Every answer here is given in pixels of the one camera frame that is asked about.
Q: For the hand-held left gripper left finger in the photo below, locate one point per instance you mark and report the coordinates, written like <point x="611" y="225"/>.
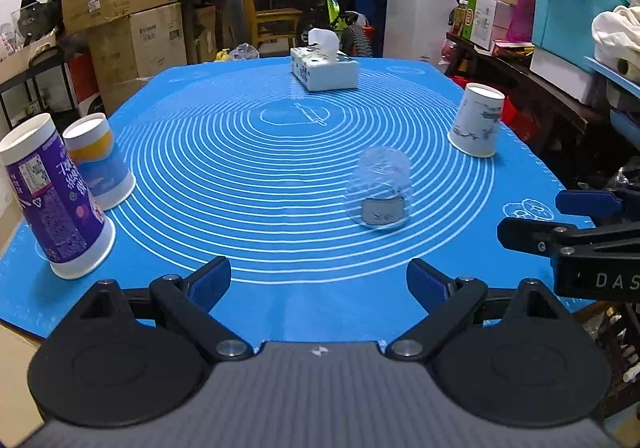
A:
<point x="210" y="280"/>

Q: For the blue silicone mat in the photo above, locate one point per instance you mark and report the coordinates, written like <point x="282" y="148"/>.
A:
<point x="240" y="188"/>

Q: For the black metal shelf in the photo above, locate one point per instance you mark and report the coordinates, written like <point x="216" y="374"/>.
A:
<point x="35" y="78"/>

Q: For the white chest freezer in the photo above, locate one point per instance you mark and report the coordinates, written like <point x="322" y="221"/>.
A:
<point x="415" y="13"/>

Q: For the blue plastic storage bin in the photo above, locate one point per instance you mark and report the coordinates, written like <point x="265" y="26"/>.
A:
<point x="565" y="13"/>

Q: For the crumpled clear plastic bag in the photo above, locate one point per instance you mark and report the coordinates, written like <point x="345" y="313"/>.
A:
<point x="245" y="52"/>

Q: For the green and white carton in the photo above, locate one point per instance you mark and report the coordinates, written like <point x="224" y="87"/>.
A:
<point x="482" y="21"/>

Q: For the orange and blue paper cup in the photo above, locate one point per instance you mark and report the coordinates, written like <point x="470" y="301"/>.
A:
<point x="102" y="168"/>

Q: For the purple paper cup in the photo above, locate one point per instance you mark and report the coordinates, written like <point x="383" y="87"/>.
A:
<point x="55" y="208"/>

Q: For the white blue tissue box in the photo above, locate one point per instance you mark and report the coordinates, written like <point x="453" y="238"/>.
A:
<point x="327" y="72"/>

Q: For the clear plastic cup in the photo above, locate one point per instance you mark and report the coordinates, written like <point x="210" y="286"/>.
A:
<point x="380" y="188"/>

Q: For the white foam box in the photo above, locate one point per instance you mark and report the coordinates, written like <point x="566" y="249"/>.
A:
<point x="565" y="76"/>

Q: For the magenta bag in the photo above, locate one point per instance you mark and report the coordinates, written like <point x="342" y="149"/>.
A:
<point x="522" y="13"/>

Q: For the white blue-print paper cup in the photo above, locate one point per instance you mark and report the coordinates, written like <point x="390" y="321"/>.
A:
<point x="475" y="123"/>

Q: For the white cloth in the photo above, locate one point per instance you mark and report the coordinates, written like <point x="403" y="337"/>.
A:
<point x="617" y="36"/>

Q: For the bicycle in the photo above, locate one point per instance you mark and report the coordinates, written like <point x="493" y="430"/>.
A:
<point x="340" y="13"/>

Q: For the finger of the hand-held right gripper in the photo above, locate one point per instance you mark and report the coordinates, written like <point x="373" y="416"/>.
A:
<point x="530" y="232"/>
<point x="582" y="201"/>

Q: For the dark wooden side table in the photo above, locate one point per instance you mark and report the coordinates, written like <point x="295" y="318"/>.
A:
<point x="555" y="123"/>

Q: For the wooden chair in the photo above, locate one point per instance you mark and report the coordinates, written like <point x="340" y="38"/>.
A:
<point x="275" y="21"/>

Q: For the black backpack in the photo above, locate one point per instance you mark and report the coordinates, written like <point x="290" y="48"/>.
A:
<point x="35" y="21"/>

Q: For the large cardboard box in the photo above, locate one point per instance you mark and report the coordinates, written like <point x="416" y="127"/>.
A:
<point x="145" y="48"/>

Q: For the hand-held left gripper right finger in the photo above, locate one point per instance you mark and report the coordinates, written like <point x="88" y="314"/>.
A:
<point x="426" y="284"/>

